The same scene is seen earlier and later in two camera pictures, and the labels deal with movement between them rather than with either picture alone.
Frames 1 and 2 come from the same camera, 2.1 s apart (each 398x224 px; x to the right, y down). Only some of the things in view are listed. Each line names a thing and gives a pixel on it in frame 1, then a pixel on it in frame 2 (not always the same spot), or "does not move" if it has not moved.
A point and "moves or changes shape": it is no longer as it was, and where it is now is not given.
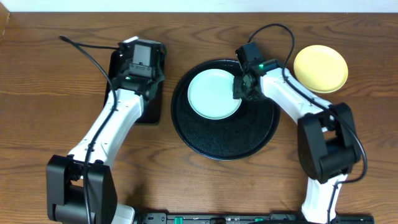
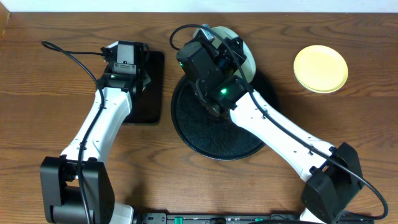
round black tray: (244, 134) does not move
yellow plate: (321, 69) does not move
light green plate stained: (210, 94) moves or changes shape
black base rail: (242, 218) does not move
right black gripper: (237, 92) -> (227, 52)
